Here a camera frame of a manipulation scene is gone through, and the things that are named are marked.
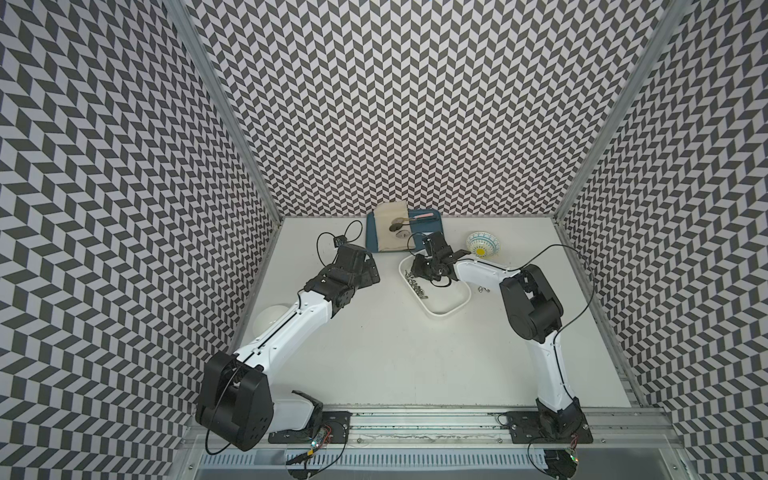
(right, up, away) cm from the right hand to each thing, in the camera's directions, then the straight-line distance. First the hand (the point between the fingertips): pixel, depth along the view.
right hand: (413, 271), depth 101 cm
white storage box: (+6, -9, -8) cm, 13 cm away
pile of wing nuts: (-1, -2, -1) cm, 3 cm away
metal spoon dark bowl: (-6, +16, +14) cm, 22 cm away
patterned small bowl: (+26, +9, +7) cm, 28 cm away
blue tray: (+4, +18, +13) cm, 22 cm away
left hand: (-17, +1, -16) cm, 23 cm away
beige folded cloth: (-9, +11, +8) cm, 16 cm away
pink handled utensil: (+4, +20, +6) cm, 21 cm away
